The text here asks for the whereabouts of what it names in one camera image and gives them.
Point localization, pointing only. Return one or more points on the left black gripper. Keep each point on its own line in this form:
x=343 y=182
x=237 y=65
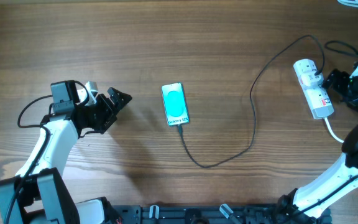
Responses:
x=109 y=110

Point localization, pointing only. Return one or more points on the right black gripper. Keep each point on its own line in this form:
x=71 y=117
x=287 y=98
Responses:
x=337 y=85

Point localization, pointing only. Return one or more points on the teal Galaxy smartphone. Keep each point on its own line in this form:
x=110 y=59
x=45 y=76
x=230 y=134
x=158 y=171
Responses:
x=175 y=104

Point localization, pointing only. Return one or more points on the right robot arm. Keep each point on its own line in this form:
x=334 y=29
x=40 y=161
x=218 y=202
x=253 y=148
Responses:
x=307 y=204

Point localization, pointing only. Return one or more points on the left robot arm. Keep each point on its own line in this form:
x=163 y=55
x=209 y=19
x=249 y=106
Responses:
x=37 y=192

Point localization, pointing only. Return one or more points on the white charger plug adapter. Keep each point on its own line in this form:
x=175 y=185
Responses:
x=310 y=79

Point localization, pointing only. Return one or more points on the white power strip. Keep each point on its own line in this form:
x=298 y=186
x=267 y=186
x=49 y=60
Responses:
x=317 y=98

